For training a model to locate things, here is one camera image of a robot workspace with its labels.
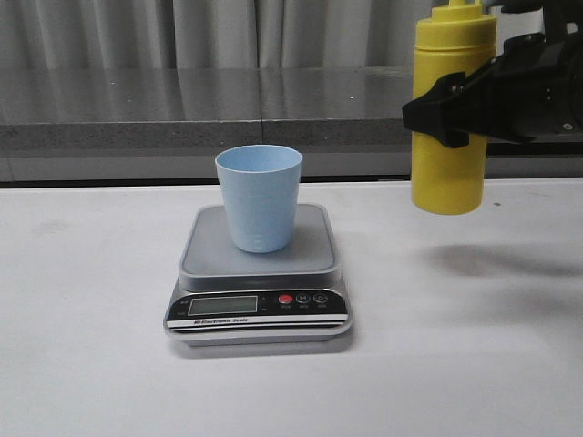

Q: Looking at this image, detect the silver electronic kitchen scale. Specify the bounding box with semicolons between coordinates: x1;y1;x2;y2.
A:
164;203;353;347

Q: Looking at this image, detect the light blue plastic cup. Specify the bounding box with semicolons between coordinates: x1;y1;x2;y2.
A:
215;145;302;253

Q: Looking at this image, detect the grey curtain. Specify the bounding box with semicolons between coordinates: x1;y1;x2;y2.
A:
0;0;583;70

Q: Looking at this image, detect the yellow squeeze bottle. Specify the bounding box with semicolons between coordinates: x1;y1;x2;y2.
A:
411;1;496;215

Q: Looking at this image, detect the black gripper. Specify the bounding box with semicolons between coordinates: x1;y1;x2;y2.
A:
402;1;582;148

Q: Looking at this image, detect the grey stone counter ledge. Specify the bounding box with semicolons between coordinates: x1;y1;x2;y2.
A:
0;63;583;183

